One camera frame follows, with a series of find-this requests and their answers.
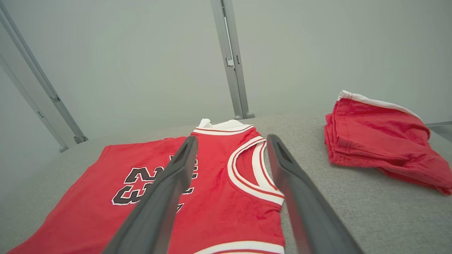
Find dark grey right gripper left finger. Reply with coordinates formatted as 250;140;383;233
102;136;199;254

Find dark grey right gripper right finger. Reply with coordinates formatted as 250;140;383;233
267;134;364;254

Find red basketball jersey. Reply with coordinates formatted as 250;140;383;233
7;119;286;254

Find red shorts with white stripe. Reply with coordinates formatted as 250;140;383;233
324;90;452;196

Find grey fabric sofa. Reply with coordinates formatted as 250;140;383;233
0;113;452;254

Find grey double partition post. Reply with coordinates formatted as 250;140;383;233
210;0;256;120

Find grey slanted partition post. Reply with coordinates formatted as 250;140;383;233
0;3;89;153

